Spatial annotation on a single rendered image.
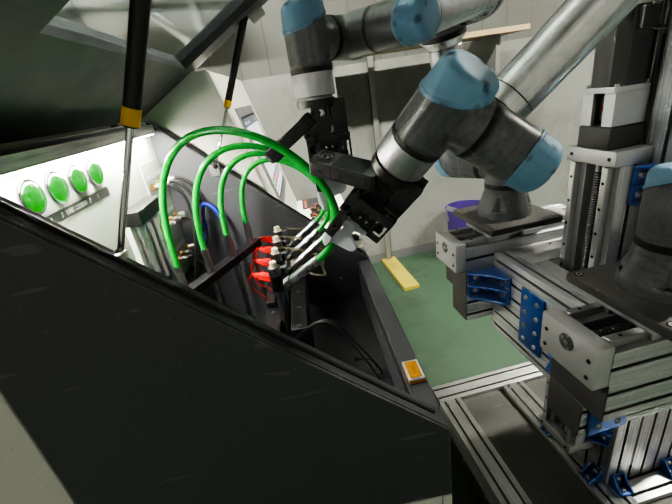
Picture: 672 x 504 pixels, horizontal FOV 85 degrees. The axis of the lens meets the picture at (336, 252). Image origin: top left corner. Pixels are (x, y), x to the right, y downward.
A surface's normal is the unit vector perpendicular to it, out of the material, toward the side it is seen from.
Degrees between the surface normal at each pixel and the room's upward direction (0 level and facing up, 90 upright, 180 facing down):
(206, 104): 90
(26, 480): 90
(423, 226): 90
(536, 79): 87
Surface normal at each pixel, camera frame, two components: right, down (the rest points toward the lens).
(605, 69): -0.97, 0.21
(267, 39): 0.19, 0.37
